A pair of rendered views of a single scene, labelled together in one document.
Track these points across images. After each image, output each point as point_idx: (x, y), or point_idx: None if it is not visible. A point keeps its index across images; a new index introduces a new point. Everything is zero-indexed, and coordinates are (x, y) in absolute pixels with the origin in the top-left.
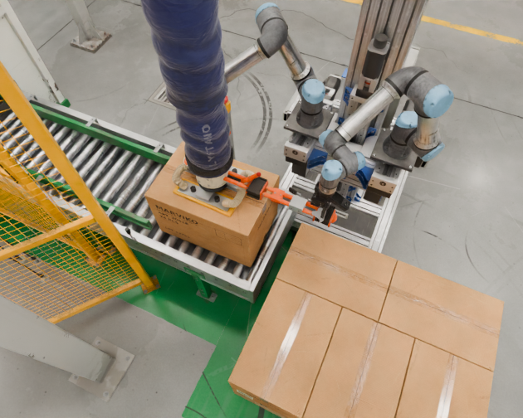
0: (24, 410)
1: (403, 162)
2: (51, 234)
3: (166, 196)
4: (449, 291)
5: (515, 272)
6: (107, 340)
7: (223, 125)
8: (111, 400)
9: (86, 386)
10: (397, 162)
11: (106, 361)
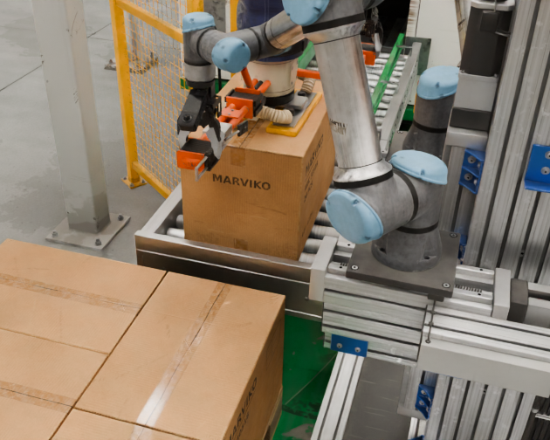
0: (48, 188)
1: (363, 258)
2: (166, 24)
3: (238, 82)
4: None
5: None
6: (124, 226)
7: None
8: (46, 243)
9: (67, 220)
10: (360, 250)
11: (88, 214)
